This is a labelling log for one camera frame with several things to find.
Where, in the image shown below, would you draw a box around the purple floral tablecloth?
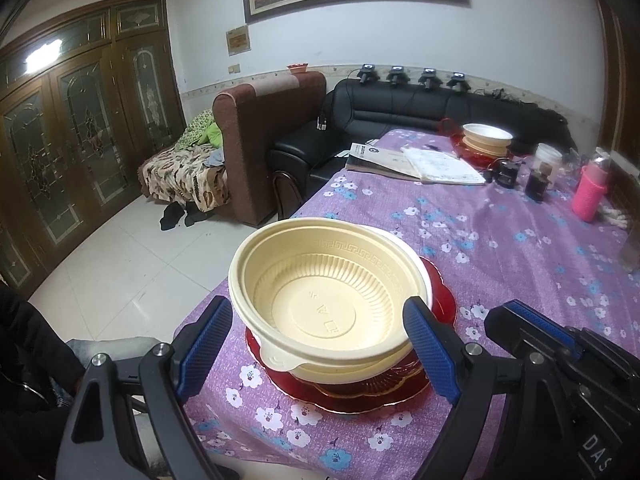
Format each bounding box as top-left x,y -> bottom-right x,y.
172,129 -> 640,480

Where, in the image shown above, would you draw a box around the clear glass bottle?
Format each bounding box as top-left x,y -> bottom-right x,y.
620,220 -> 640,276

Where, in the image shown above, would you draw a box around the green cloth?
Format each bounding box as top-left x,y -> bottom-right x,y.
175,110 -> 223,151

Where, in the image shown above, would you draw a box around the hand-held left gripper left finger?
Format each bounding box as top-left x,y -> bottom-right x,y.
52,295 -> 236,480

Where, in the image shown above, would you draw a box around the black leather sofa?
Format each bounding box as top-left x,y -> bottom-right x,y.
267,77 -> 581,221

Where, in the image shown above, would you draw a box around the black clothes on floor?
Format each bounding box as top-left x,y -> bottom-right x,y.
159,202 -> 213,231

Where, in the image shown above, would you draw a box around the red scalloped plate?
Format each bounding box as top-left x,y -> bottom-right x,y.
244,255 -> 458,415

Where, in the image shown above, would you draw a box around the open white notebook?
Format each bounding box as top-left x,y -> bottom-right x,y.
402,146 -> 487,186

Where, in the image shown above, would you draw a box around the white knit glove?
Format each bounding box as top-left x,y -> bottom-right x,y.
600,202 -> 630,230

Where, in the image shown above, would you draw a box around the wooden glass-door cabinet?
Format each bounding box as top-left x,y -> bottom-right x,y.
0,0 -> 186,301

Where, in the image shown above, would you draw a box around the pink knit-sleeved glass bottle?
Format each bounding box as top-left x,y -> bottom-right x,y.
571,150 -> 612,223

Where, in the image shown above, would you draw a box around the dark booklet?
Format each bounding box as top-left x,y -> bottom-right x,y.
345,142 -> 423,181

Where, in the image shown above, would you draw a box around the beige bowl in red basket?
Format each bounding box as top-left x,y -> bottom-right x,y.
461,122 -> 515,157

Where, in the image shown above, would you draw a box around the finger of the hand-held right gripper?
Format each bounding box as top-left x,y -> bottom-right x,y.
484,299 -> 572,362
565,327 -> 637,392

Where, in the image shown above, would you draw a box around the person's dark jacket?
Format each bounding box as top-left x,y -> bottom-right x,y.
0,282 -> 88,480

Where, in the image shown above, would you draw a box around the beige plastic bowl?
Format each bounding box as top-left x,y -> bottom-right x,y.
228,217 -> 426,387

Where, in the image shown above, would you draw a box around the dark glass jar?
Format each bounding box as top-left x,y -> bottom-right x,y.
492,157 -> 523,190

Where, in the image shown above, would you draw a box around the leaf-print blanket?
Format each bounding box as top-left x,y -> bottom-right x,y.
137,145 -> 231,213

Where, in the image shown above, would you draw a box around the dark jar with cork lid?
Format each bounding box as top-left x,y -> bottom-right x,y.
524,160 -> 553,201

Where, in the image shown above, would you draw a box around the brown armchair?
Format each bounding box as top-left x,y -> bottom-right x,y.
212,71 -> 328,226

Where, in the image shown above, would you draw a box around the white plastic jar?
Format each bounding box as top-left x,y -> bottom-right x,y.
535,142 -> 565,188

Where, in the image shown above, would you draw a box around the small wall plaque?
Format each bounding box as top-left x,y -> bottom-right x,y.
226,26 -> 251,57

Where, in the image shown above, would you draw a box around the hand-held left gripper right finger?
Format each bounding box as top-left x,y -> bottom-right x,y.
402,296 -> 577,480

